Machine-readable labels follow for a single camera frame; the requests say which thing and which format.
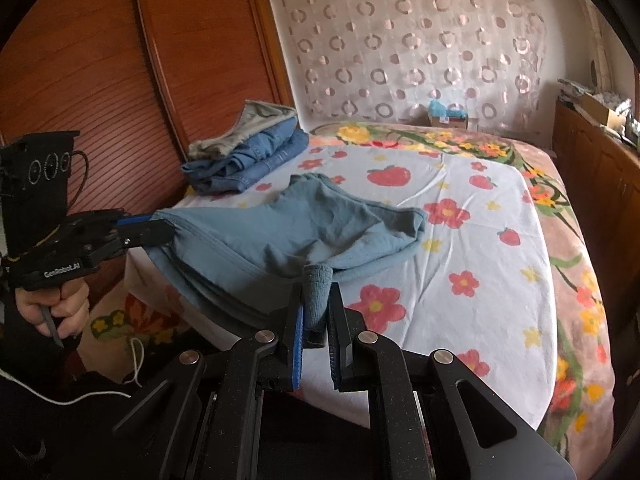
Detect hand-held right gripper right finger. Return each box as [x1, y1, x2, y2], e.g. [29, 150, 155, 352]
[327, 284, 576, 480]

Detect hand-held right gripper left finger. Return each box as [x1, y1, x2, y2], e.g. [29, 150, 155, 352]
[112, 285, 307, 480]

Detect blue-grey short pants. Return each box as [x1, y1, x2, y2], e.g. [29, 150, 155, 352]
[145, 172, 428, 331]

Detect person's left forearm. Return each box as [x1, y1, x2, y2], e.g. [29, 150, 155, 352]
[0, 310, 91, 391]

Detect grey-green folded pants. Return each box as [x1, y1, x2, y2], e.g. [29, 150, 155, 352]
[187, 100, 297, 158]

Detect person's left hand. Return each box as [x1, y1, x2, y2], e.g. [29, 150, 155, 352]
[15, 280, 92, 342]

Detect blue denim folded jeans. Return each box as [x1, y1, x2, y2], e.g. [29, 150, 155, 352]
[181, 127, 309, 195]

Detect white floral bed sheet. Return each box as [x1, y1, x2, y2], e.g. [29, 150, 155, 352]
[125, 132, 558, 428]

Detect person's black clothing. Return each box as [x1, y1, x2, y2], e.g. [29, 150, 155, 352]
[0, 370, 166, 480]

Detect small cardboard box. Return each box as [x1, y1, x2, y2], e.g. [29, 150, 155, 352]
[427, 110, 468, 129]

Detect brown wooden low cabinet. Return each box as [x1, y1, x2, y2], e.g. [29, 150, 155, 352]
[552, 100, 640, 251]

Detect circle-patterned sheer curtain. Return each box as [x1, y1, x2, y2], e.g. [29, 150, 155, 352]
[277, 0, 546, 133]

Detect stack of papers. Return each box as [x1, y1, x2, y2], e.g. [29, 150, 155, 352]
[557, 77, 598, 103]

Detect open cardboard box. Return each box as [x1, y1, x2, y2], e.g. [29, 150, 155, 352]
[580, 92, 626, 128]

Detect patterned folded cloth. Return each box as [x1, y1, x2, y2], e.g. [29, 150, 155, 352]
[607, 94, 638, 123]

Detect white cord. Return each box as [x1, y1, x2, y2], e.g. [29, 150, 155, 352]
[0, 337, 146, 406]

